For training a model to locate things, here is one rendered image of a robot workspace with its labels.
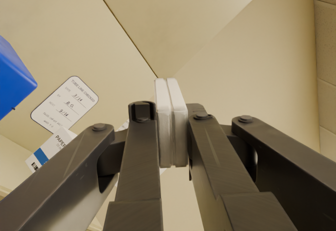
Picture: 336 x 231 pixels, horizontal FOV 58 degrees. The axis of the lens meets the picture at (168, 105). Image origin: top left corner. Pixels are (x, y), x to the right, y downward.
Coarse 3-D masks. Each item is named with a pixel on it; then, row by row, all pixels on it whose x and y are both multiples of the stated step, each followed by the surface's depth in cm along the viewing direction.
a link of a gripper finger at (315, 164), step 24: (240, 120) 13; (264, 144) 11; (288, 144) 10; (264, 168) 11; (288, 168) 10; (312, 168) 9; (288, 192) 10; (312, 192) 9; (288, 216) 10; (312, 216) 9
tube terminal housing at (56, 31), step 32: (0, 0) 30; (32, 0) 32; (64, 0) 34; (96, 0) 36; (0, 32) 31; (32, 32) 33; (64, 32) 35; (96, 32) 38; (32, 64) 35; (64, 64) 37; (96, 64) 40; (128, 64) 43; (32, 96) 37; (128, 96) 46; (0, 128) 37; (32, 128) 39
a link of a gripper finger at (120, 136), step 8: (120, 136) 13; (112, 144) 12; (120, 144) 13; (104, 152) 12; (112, 152) 13; (120, 152) 13; (104, 160) 12; (112, 160) 13; (120, 160) 13; (104, 168) 13; (112, 168) 13
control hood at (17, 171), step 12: (0, 144) 34; (12, 144) 37; (0, 156) 32; (12, 156) 34; (24, 156) 37; (0, 168) 30; (12, 168) 32; (24, 168) 34; (0, 180) 28; (12, 180) 30; (0, 192) 27; (96, 228) 39
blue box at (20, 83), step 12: (0, 36) 30; (0, 48) 24; (12, 48) 30; (0, 60) 22; (12, 60) 24; (0, 72) 23; (12, 72) 23; (24, 72) 24; (0, 84) 23; (12, 84) 24; (24, 84) 24; (36, 84) 25; (0, 96) 24; (12, 96) 24; (24, 96) 25; (0, 108) 24; (12, 108) 25
